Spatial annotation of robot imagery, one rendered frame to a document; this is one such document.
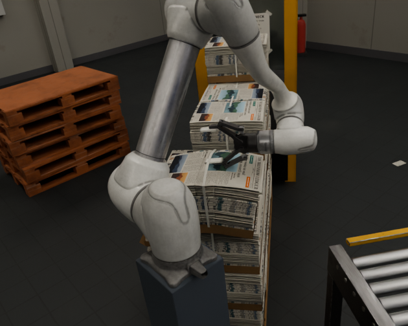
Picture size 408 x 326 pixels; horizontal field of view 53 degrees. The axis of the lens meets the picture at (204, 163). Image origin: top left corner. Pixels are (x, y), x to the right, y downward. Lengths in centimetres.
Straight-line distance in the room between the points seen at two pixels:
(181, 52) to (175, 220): 50
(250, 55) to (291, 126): 38
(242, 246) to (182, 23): 92
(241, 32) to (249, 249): 90
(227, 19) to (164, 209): 54
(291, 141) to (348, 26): 564
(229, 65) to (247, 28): 138
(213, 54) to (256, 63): 131
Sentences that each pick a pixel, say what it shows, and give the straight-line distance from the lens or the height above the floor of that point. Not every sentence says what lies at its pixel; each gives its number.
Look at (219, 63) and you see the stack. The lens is 257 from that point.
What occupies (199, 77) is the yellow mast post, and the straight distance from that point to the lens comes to 318.
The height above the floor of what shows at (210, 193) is 104.
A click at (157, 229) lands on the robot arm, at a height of 118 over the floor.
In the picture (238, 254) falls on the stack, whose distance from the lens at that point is 174.
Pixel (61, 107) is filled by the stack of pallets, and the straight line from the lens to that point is 382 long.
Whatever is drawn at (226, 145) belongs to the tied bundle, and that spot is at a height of 93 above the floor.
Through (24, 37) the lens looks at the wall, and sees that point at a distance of 790.
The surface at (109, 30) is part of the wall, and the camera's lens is 852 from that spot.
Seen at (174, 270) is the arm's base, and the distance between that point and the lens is 124.
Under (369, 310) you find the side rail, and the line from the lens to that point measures 146.
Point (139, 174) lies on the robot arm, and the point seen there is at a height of 125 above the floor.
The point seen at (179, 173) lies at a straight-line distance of 162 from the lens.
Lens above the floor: 188
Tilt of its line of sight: 29 degrees down
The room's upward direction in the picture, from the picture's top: 7 degrees counter-clockwise
